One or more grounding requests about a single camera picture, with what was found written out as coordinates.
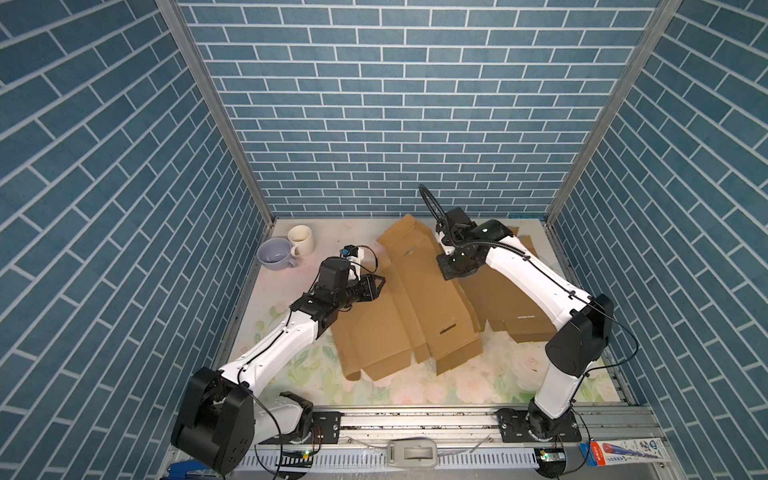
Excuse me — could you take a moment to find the grey metal corner post left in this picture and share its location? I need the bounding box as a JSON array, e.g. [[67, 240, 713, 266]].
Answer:
[[156, 0, 275, 228]]

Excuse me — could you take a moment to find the grey metal corner post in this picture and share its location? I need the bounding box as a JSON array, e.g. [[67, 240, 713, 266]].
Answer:
[[544, 0, 685, 224], [156, 0, 275, 228]]

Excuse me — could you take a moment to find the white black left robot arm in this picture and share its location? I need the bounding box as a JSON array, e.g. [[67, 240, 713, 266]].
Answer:
[[171, 256, 386, 476]]

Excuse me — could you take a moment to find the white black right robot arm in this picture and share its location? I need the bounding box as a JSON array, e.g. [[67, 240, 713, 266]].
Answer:
[[430, 205, 614, 441]]

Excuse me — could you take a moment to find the grey metal corner post right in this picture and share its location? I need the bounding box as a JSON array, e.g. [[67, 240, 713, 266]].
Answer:
[[544, 0, 685, 224]]

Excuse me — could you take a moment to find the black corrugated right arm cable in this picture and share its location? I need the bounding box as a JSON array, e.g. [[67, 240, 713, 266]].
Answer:
[[418, 184, 451, 232]]

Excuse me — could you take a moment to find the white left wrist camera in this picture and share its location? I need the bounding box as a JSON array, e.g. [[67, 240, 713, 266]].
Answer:
[[340, 245, 365, 265]]

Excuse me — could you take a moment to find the brown cardboard box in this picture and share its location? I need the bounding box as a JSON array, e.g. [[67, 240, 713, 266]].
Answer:
[[331, 215, 483, 381]]

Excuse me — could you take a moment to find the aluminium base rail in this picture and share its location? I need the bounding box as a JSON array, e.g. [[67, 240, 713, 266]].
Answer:
[[158, 404, 685, 475]]

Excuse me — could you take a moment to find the white ceramic mug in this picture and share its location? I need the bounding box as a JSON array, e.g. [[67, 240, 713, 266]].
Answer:
[[287, 225, 316, 258]]

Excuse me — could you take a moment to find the lavender speckled ceramic cup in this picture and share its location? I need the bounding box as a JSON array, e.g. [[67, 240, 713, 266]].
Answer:
[[256, 237, 297, 271]]

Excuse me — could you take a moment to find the flat brown cardboard sheet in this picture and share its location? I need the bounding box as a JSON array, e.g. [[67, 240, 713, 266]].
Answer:
[[458, 265, 556, 343]]

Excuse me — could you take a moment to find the white red blue tube box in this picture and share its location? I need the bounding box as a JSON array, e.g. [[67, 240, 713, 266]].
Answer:
[[579, 438, 671, 467]]

